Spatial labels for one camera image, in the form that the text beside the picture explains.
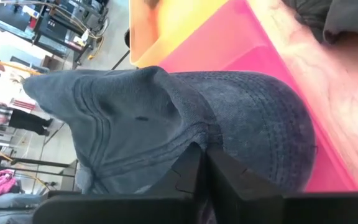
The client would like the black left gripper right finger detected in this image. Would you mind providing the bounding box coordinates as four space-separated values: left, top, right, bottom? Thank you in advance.
206 145 358 224

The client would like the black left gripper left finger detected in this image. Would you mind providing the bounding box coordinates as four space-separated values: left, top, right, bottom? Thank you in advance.
32 141 203 224

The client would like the blue denim cap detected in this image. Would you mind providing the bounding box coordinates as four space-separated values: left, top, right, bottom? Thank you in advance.
22 65 318 195

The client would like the black cap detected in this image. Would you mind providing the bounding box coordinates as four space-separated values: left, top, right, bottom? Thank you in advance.
281 0 358 44

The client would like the pink plastic bin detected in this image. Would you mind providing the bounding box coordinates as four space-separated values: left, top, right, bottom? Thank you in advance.
158 0 358 192

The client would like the pink bag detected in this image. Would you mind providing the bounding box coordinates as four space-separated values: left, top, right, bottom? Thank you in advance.
0 169 17 199

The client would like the orange plastic bin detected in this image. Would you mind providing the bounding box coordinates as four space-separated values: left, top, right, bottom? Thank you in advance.
129 0 229 69

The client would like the black metal workbench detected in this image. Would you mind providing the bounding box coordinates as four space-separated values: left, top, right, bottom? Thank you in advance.
0 0 110 68

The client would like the black aluminium table frame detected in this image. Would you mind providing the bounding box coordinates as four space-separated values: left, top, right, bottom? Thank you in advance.
9 157 79 180

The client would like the yellow cable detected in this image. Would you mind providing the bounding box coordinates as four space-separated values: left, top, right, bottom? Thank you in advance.
0 0 105 60

